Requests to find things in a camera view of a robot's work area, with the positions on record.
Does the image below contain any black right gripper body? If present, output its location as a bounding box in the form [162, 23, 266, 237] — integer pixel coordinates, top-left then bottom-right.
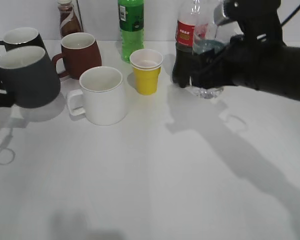
[186, 34, 243, 88]

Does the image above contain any clear water bottle green label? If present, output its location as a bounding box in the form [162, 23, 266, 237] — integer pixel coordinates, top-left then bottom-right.
[190, 0, 225, 100]

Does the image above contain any dark grey ceramic mug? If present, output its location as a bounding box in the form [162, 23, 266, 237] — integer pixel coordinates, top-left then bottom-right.
[0, 46, 61, 109]

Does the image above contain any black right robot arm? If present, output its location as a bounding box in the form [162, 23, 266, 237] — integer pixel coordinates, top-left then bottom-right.
[172, 0, 300, 101]

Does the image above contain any black ceramic mug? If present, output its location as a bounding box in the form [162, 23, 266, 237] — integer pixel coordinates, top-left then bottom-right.
[0, 27, 46, 51]

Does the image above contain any brown red ceramic mug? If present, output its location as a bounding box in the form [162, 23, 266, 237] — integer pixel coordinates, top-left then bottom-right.
[52, 32, 102, 80]

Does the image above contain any white ceramic mug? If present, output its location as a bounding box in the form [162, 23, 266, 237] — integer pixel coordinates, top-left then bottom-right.
[66, 66, 128, 126]

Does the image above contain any cola bottle red label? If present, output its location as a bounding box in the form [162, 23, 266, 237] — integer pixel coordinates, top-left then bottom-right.
[172, 0, 201, 88]

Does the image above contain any yellow paper cup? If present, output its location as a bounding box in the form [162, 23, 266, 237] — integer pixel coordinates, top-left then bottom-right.
[129, 49, 163, 96]

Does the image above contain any brown coffee drink bottle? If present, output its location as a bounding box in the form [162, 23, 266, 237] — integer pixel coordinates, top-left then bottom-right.
[57, 0, 83, 38]

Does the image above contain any green soda bottle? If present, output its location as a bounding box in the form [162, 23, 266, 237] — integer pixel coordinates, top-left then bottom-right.
[117, 0, 144, 63]

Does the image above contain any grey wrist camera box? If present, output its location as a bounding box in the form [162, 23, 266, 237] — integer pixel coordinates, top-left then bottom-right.
[213, 0, 239, 27]

